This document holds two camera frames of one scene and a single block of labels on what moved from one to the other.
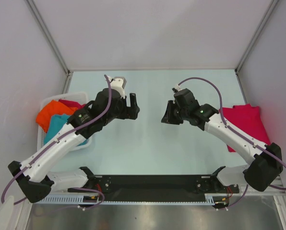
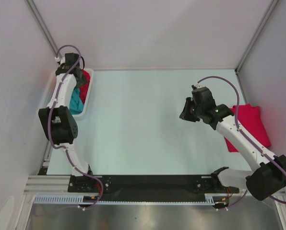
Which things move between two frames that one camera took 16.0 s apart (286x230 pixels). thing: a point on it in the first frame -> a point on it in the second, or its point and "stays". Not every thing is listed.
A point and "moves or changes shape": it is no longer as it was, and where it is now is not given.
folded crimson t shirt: x=248 y=120 stays
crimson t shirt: x=72 y=103 -> x=83 y=90
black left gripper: x=131 y=112 -> x=82 y=81
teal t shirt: x=57 y=121 moves or changes shape
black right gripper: x=168 y=117 -> x=184 y=115
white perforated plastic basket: x=88 y=145 -> x=82 y=114
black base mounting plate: x=158 y=185 stays
